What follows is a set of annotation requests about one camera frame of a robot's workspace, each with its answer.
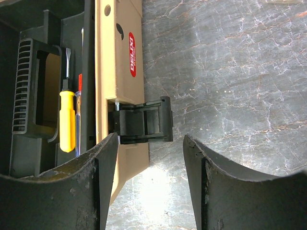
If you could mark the yellow handle screwdriver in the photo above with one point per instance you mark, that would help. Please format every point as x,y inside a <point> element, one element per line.
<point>67,112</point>

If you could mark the blue red handle screwdriver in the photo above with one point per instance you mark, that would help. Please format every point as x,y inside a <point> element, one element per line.
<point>78,117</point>

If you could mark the black tool tray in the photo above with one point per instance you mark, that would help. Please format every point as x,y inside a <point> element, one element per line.
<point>33,37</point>

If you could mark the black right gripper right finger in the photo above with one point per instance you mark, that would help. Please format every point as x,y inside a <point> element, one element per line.
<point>229,196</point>

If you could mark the tan plastic tool box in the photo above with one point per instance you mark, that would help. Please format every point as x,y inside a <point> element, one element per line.
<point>120,105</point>

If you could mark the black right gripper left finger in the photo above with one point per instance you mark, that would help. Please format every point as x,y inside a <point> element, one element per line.
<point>73,196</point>

